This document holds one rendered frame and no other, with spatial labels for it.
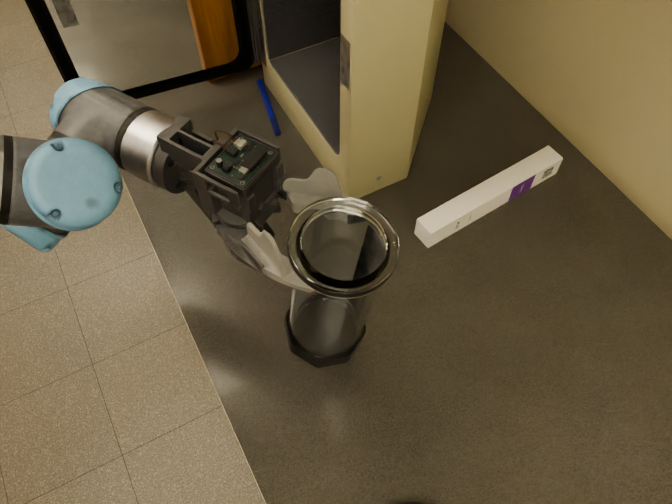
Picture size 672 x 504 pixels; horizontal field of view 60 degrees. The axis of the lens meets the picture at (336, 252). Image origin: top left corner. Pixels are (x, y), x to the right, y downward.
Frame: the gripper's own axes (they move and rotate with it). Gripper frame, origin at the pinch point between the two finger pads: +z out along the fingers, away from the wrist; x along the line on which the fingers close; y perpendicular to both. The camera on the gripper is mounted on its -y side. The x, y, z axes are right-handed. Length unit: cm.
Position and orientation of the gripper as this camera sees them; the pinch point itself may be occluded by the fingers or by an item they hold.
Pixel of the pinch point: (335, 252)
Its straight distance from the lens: 58.7
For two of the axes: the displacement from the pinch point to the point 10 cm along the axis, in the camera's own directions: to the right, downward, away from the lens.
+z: 8.5, 4.4, -2.9
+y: 0.0, -5.5, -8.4
